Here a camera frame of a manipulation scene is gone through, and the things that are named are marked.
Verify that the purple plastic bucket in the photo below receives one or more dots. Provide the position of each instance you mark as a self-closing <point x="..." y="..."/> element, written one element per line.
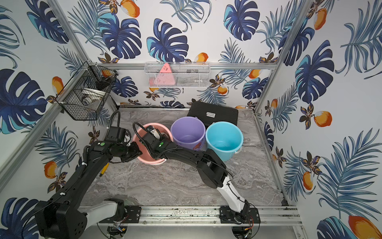
<point x="189" y="132"/>

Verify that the black wire basket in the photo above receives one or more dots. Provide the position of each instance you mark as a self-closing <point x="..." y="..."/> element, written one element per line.
<point x="86" y="93"/>

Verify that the black plastic tool case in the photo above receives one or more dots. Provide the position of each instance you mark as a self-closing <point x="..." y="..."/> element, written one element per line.
<point x="210" y="113"/>

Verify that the yellow handled screwdriver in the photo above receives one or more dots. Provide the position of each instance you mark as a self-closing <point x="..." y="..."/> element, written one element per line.
<point x="104" y="169"/>

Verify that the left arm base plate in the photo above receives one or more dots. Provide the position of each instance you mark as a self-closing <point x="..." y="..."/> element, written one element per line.
<point x="131" y="215"/>

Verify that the turquoise plastic bucket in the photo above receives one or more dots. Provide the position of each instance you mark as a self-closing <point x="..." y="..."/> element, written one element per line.
<point x="225" y="139"/>

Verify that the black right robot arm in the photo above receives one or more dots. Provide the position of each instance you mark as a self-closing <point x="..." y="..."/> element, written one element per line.
<point x="210" y="167"/>

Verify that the pink triangular object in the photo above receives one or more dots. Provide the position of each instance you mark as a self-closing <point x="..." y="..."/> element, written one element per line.
<point x="165" y="77"/>

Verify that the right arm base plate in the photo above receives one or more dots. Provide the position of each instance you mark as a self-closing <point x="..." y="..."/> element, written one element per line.
<point x="248" y="216"/>

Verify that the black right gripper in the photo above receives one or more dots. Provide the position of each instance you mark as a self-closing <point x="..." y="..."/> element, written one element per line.
<point x="162" y="138"/>

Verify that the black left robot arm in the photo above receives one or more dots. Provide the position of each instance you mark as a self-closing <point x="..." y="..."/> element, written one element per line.
<point x="59" y="217"/>

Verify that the white wire shelf basket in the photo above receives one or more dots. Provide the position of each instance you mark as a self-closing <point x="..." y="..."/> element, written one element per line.
<point x="187" y="74"/>

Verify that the aluminium front rail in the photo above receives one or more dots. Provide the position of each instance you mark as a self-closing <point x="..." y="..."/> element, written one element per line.
<point x="200" y="216"/>

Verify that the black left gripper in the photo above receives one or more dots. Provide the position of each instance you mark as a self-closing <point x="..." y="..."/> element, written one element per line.
<point x="131" y="151"/>

